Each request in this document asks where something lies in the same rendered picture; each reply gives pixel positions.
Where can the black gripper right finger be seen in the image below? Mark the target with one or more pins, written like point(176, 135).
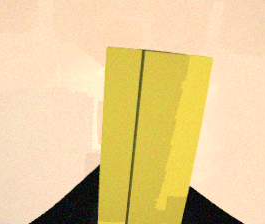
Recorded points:
point(200, 210)

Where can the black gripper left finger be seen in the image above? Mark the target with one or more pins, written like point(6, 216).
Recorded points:
point(78, 206)

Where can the yellow shaft through grey block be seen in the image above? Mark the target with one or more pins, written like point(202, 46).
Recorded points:
point(153, 111)

